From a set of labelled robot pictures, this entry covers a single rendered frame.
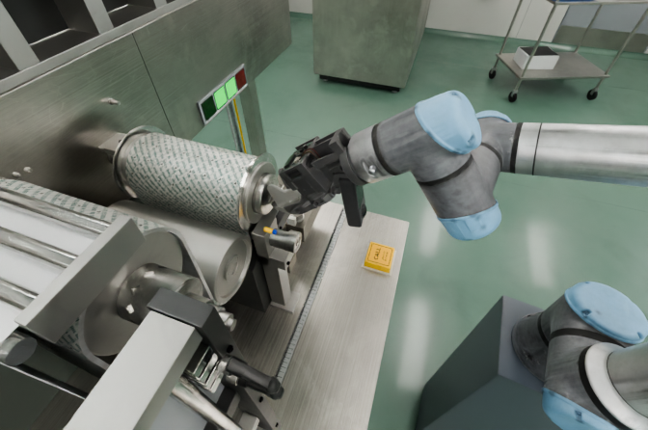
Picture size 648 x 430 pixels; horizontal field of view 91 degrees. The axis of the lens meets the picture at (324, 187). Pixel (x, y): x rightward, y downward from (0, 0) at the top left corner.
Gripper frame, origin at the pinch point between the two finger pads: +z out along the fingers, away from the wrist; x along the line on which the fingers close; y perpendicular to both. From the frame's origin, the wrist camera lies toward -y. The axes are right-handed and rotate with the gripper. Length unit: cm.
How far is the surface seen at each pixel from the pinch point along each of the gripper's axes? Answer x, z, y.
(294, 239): 4.8, -1.1, -5.4
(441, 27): -450, 57, -101
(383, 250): -17.1, 4.5, -36.1
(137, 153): 3.5, 15.3, 22.5
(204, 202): 6.7, 6.8, 9.5
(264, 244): 6.5, 4.0, -3.2
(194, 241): 12.9, 7.4, 6.7
